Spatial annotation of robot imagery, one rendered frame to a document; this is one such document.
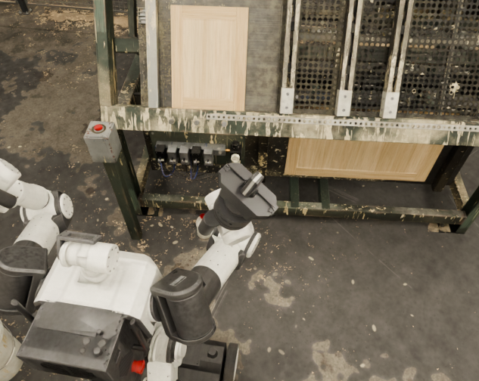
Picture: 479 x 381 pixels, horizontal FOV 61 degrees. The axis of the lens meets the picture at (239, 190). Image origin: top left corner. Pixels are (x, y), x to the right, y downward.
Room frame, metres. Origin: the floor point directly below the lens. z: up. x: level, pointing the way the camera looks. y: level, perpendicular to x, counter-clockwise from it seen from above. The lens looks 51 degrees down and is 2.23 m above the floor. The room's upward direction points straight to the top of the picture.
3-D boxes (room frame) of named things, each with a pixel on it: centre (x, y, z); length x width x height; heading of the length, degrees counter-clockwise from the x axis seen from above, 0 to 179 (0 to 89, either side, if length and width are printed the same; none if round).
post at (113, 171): (1.45, 0.67, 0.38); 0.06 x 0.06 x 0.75; 86
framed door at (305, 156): (1.74, -0.75, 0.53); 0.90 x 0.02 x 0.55; 86
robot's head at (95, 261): (0.46, 0.33, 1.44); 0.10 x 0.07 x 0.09; 81
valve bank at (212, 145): (1.49, 0.22, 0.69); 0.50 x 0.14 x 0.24; 86
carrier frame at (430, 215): (2.22, -0.43, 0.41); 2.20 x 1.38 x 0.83; 86
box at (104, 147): (1.45, 0.67, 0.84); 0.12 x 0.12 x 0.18; 86
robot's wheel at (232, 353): (0.62, 0.04, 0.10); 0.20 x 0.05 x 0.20; 171
